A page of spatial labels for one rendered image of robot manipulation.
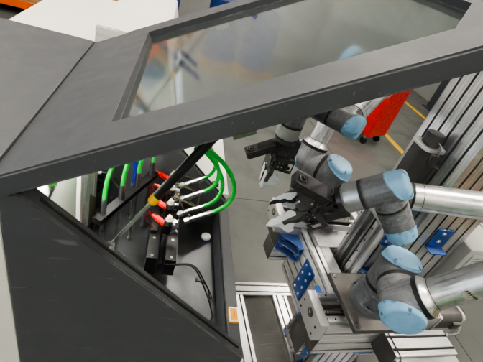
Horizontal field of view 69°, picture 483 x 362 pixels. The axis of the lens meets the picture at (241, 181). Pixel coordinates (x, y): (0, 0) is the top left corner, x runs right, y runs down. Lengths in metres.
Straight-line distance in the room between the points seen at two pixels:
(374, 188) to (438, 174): 0.48
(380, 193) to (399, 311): 0.35
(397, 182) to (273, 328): 1.45
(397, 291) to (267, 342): 1.13
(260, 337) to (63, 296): 1.38
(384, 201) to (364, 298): 0.47
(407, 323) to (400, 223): 0.31
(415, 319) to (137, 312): 0.71
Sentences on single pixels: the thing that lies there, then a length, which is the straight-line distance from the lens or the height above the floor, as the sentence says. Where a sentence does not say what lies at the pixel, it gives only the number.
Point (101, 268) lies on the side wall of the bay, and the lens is 0.80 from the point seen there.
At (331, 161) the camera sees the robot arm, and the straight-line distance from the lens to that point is 1.48.
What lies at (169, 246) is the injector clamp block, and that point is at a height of 0.98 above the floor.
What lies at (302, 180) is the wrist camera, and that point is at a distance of 0.86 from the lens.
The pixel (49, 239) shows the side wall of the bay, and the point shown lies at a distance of 0.76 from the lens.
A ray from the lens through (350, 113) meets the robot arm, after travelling 1.14.
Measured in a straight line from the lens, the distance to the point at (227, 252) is 1.34.
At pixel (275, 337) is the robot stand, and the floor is 0.21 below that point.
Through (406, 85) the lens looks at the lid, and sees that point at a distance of 0.59.
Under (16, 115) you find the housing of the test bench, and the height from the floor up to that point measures 1.50.
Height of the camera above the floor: 1.91
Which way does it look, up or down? 34 degrees down
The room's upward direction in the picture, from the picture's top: 20 degrees clockwise
